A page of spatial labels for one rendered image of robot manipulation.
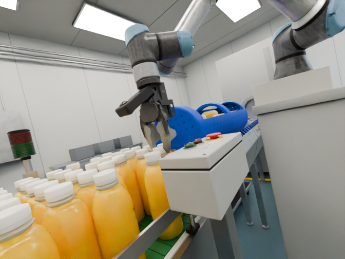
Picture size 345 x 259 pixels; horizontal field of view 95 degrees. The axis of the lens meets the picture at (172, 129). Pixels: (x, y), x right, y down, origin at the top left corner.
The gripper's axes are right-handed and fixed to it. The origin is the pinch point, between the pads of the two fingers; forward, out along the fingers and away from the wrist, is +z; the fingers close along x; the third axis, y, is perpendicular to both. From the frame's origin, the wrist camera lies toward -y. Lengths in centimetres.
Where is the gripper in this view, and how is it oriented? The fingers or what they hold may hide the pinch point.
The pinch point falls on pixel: (159, 149)
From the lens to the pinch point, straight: 46.1
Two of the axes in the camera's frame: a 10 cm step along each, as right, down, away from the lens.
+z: 2.3, 9.7, 0.4
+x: -7.7, 1.6, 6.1
